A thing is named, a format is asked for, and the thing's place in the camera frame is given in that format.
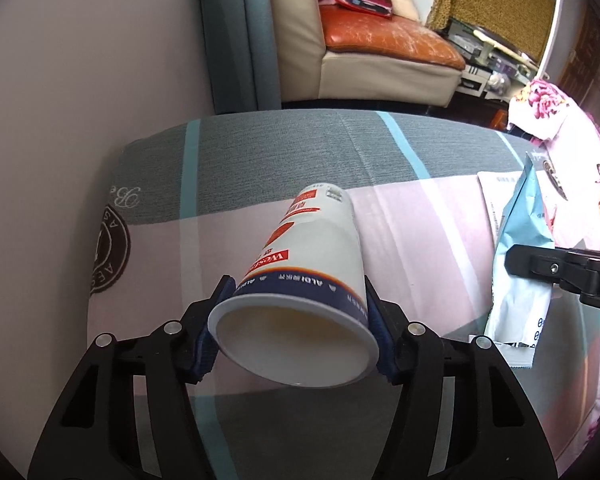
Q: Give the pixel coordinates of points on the light blue snack wrapper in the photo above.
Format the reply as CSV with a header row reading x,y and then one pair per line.
x,y
520,300

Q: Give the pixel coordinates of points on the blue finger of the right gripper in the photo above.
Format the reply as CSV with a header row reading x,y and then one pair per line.
x,y
540,264

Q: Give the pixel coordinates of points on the yellow patterned curtain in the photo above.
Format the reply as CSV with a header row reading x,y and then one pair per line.
x,y
523,23

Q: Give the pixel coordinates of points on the white medicine box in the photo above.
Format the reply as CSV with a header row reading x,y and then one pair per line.
x,y
497,189

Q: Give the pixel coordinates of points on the white pole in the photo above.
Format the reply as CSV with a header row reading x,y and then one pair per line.
x,y
550,44

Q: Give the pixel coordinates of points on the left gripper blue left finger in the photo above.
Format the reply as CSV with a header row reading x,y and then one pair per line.
x,y
206,347

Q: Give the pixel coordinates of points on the white paper cup red print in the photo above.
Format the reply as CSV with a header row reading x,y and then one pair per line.
x,y
299,316

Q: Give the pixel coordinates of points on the cluttered side table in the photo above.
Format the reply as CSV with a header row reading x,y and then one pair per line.
x,y
495,71

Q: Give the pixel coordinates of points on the beige armchair orange cushion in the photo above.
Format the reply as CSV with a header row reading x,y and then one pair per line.
x,y
331,53

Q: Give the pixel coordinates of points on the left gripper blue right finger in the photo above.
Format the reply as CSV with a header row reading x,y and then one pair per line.
x,y
379,328

